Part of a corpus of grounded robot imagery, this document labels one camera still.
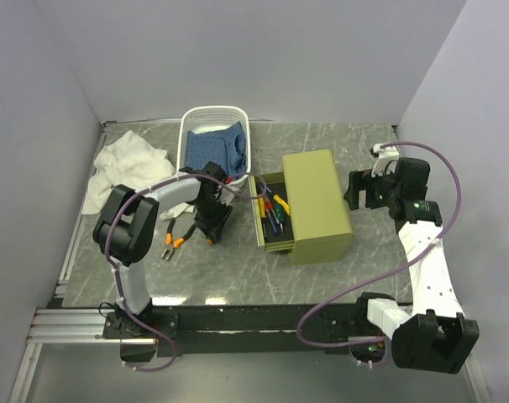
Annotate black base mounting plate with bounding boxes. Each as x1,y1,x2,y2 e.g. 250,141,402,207
102,303,390,364

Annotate white cloth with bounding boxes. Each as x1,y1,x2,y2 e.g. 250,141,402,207
81,130,176,215

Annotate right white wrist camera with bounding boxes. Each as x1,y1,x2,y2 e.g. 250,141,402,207
370,144,400,177

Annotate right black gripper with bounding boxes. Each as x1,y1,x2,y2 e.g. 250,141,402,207
344,163,401,211

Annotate yellow short screwdriver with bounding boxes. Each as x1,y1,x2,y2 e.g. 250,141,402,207
257,197,266,238

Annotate yellow precision screwdriver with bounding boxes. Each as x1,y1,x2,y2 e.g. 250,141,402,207
273,194,291,214

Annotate aluminium frame rail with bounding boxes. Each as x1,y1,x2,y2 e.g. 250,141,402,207
25,306,474,345

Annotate olive green metal drawer box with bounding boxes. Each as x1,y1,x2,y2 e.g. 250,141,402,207
282,149,354,265

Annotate blue checkered cloth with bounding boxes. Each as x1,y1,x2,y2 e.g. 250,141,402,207
184,122,247,176

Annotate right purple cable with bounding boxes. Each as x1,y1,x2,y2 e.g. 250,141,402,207
296,141,462,367

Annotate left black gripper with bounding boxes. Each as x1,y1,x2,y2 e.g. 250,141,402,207
192,196,233,242

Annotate orange handled pliers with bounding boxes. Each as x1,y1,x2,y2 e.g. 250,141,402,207
161,218,197,260

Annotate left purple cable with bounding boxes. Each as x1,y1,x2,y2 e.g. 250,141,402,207
103,166,260,374

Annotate purple cable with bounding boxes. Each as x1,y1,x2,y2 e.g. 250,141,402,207
103,166,260,374
296,141,462,367

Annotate white plastic perforated basket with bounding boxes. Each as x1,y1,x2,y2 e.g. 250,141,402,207
176,106,251,188

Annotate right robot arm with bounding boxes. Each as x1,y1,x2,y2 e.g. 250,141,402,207
344,157,480,374

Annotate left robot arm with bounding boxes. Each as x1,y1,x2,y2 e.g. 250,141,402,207
92,162,233,338

